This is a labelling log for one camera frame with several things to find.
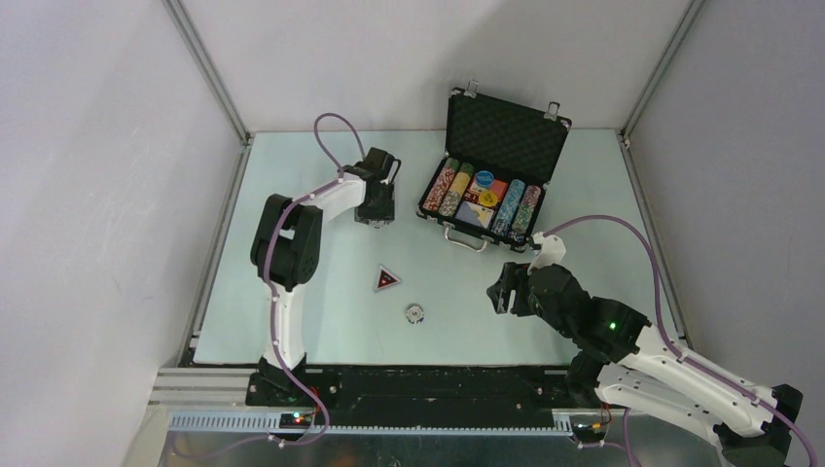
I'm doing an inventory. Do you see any blue playing card deck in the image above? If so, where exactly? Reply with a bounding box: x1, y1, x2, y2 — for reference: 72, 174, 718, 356
455, 201, 495, 230

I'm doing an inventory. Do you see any white poker chip front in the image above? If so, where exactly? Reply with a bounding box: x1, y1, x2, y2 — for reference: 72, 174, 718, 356
405, 304, 425, 325

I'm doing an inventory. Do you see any yellow big blind button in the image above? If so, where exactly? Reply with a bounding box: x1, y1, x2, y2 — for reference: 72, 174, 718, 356
478, 191, 499, 208

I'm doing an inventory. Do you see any all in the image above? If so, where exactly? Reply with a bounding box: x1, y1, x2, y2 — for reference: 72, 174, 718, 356
374, 264, 403, 292

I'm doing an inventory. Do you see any black poker set case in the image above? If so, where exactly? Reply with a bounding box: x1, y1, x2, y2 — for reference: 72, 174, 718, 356
415, 80, 573, 253

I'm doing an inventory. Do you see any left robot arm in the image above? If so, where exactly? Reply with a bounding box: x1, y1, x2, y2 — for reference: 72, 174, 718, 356
250, 148, 402, 406

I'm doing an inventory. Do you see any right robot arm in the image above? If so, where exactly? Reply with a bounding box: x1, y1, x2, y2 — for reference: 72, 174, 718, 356
486, 235, 803, 466

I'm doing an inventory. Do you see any red poker chip stack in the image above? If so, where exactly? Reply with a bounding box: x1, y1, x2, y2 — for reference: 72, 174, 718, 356
422, 158, 459, 211

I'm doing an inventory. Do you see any grey poker chip stack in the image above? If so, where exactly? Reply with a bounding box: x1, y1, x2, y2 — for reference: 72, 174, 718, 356
438, 162, 475, 217

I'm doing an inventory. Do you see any light blue chip stack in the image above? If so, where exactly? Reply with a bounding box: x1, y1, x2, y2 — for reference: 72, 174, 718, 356
491, 179, 526, 235

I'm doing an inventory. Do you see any red card deck in case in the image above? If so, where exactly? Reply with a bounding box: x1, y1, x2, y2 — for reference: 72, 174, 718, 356
464, 179, 508, 203

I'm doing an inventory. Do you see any blue dealer button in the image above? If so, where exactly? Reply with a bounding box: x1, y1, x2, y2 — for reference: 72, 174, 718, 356
474, 170, 495, 189

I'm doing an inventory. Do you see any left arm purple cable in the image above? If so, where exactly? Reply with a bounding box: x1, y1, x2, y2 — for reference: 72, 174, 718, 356
264, 113, 369, 449

